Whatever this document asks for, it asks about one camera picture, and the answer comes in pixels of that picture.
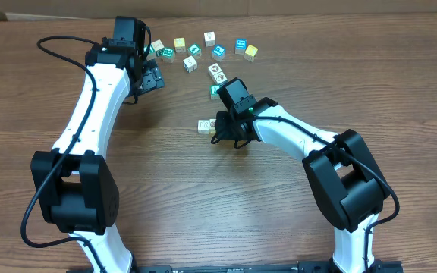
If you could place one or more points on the white block top centre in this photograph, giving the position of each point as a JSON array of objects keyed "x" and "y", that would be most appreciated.
[{"x": 209, "y": 38}]

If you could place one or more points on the yellow top block left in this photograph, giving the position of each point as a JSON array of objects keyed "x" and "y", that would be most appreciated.
[{"x": 180, "y": 45}]

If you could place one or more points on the green letter L block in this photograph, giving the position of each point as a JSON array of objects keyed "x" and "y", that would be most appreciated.
[{"x": 214, "y": 92}]

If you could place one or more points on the green block number four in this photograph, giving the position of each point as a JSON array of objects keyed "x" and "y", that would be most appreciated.
[{"x": 195, "y": 51}]

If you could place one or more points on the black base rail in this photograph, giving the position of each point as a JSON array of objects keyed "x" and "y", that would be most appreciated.
[{"x": 299, "y": 267}]

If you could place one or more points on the white engraved block blue side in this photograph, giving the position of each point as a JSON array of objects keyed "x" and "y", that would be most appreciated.
[{"x": 203, "y": 126}]

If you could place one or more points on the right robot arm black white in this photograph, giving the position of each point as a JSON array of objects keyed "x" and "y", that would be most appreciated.
[{"x": 347, "y": 184}]

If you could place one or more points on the plain wooden block number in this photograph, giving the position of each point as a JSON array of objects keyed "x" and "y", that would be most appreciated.
[{"x": 157, "y": 47}]

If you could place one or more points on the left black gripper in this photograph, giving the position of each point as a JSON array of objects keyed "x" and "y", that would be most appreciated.
[{"x": 152, "y": 76}]

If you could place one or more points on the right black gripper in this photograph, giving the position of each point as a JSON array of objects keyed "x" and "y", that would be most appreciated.
[{"x": 224, "y": 133}]

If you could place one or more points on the blue letter P block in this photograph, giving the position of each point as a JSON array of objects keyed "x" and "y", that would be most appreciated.
[{"x": 218, "y": 53}]

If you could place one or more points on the green block far left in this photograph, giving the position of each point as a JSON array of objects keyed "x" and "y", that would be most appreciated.
[{"x": 152, "y": 54}]

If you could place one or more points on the blue block top right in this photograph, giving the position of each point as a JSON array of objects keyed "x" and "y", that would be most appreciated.
[{"x": 240, "y": 46}]

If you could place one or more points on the white block red picture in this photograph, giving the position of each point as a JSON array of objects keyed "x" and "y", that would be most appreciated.
[
  {"x": 214, "y": 69},
  {"x": 219, "y": 78}
]

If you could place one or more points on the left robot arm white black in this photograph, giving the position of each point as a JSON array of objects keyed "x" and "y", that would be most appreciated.
[{"x": 74, "y": 186}]

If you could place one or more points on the green letter R block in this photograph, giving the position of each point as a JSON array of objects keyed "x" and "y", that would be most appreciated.
[{"x": 168, "y": 55}]

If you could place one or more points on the white block yellow side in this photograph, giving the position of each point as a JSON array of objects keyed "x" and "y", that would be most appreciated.
[{"x": 212, "y": 126}]

